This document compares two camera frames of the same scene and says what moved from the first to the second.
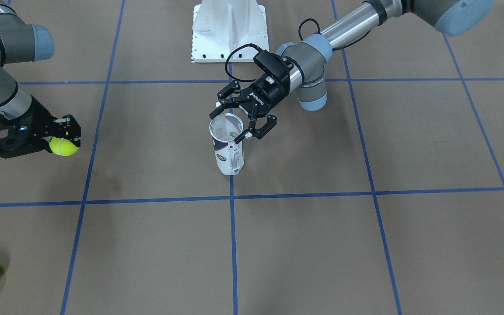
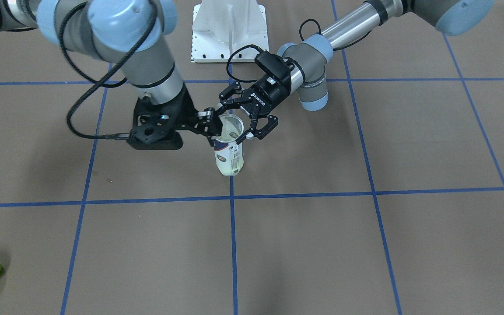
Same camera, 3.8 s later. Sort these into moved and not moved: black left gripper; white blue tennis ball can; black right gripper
Moved: black right gripper
Not moved: white blue tennis ball can; black left gripper
